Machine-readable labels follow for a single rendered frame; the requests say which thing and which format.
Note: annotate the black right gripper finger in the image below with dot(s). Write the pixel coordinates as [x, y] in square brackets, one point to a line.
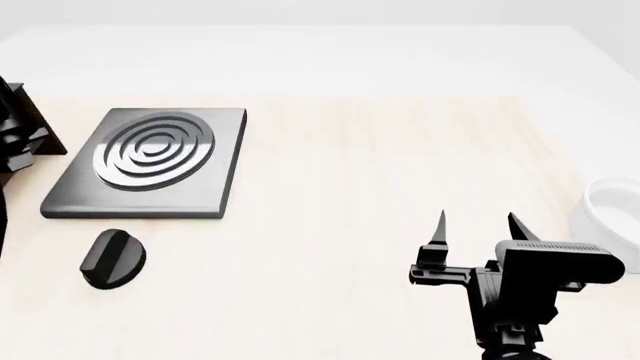
[435, 255]
[519, 230]

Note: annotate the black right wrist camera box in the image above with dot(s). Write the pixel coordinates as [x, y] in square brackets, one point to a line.
[560, 264]

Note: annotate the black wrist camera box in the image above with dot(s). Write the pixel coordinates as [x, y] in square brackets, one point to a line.
[42, 131]
[560, 264]

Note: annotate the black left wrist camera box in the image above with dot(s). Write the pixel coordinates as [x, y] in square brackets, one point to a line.
[42, 131]

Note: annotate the black stove burner plate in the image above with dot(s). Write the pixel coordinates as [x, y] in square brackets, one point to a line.
[150, 180]

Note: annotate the black round stove knob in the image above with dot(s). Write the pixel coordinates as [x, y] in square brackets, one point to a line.
[112, 260]

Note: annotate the white round bowl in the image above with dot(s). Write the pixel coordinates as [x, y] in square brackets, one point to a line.
[607, 213]

